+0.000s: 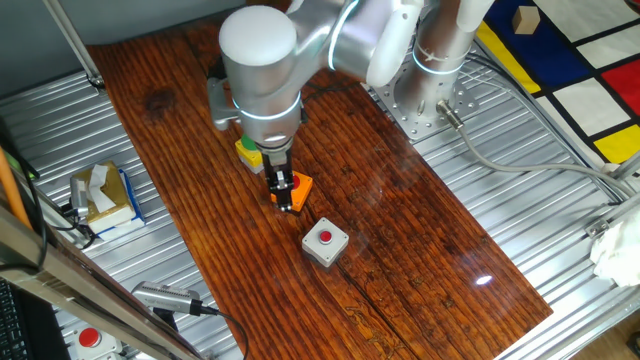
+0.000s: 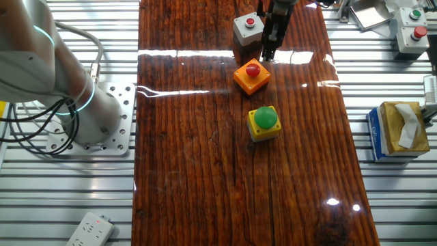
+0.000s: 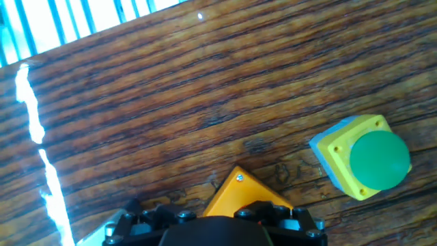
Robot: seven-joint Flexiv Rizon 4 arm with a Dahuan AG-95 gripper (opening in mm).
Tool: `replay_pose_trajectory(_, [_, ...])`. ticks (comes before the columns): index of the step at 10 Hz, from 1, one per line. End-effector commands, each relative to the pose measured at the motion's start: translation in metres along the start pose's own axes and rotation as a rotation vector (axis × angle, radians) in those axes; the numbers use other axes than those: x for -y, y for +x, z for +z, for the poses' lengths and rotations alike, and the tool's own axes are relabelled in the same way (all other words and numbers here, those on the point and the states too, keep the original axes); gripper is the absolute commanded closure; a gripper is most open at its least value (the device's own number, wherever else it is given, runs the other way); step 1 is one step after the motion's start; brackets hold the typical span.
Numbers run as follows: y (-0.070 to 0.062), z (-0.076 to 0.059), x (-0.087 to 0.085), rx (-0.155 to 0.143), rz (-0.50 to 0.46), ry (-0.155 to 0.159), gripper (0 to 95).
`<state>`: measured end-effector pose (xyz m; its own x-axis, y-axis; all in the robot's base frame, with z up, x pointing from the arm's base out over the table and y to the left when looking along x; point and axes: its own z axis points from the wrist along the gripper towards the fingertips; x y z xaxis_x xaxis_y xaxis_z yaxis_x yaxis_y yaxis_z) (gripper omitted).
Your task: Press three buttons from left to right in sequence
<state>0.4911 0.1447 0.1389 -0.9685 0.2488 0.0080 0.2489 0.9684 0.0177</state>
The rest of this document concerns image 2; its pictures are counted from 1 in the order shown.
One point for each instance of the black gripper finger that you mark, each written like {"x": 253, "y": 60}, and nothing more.
{"x": 265, "y": 51}
{"x": 272, "y": 51}

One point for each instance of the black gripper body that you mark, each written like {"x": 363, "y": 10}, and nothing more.
{"x": 276, "y": 29}

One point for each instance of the grey box small red button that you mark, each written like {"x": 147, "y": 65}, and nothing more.
{"x": 244, "y": 34}

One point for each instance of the orange box red button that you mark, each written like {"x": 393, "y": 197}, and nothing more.
{"x": 249, "y": 86}

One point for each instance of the yellow box green button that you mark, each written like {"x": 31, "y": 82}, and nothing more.
{"x": 264, "y": 118}

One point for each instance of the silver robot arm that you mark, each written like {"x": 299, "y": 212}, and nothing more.
{"x": 34, "y": 68}

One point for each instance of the shiny metal plate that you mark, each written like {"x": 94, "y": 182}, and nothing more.
{"x": 368, "y": 15}

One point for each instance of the grey box small green button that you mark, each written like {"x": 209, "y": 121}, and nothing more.
{"x": 408, "y": 20}

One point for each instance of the blue white tissue pack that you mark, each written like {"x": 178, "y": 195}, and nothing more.
{"x": 373, "y": 136}

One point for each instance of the grey box red mushroom button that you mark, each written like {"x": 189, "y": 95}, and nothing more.
{"x": 409, "y": 42}

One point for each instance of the brown wooden board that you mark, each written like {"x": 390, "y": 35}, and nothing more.
{"x": 205, "y": 171}

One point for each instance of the gold tissue box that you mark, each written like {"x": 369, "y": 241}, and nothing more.
{"x": 389, "y": 133}

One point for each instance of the white power strip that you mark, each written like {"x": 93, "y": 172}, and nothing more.
{"x": 88, "y": 232}

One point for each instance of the silver camera beside tissues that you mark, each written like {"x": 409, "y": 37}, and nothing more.
{"x": 431, "y": 89}

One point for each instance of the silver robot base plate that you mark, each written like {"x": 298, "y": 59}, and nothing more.
{"x": 124, "y": 136}

